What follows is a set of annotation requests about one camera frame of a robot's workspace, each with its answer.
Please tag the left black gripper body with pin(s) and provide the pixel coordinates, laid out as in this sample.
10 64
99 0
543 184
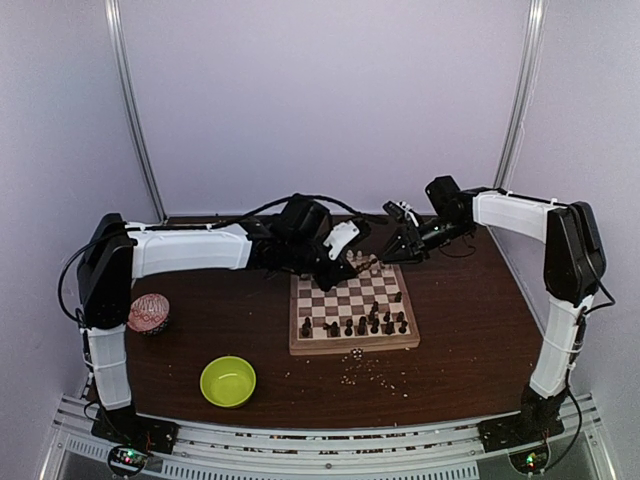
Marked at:
325 280

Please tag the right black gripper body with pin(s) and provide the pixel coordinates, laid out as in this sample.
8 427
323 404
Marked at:
419 248

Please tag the dark queen piece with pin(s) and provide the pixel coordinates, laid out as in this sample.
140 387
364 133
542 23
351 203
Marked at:
332 330

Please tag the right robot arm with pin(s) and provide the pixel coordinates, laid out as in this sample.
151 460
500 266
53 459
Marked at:
573 267

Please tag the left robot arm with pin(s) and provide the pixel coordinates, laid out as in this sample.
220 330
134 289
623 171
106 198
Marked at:
299 240

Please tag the wooden chess board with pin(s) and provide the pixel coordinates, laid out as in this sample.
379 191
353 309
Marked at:
344 304

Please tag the dark knight lying down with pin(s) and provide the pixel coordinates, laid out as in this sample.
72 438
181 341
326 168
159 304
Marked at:
367 265

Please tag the green plastic bowl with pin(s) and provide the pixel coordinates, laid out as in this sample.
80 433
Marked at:
228 382

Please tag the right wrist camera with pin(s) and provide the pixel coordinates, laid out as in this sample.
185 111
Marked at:
402 212

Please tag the right aluminium frame post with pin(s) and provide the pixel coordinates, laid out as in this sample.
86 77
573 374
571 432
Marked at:
525 86

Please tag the aluminium frame post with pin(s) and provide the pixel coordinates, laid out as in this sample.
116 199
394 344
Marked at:
118 41
525 86

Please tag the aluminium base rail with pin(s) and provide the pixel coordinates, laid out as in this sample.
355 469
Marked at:
445 450

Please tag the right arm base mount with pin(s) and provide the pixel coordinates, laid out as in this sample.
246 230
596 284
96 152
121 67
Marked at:
522 435

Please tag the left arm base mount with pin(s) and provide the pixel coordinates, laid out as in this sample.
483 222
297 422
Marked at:
135 447

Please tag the left aluminium frame post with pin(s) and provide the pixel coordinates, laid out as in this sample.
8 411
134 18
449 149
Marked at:
118 41

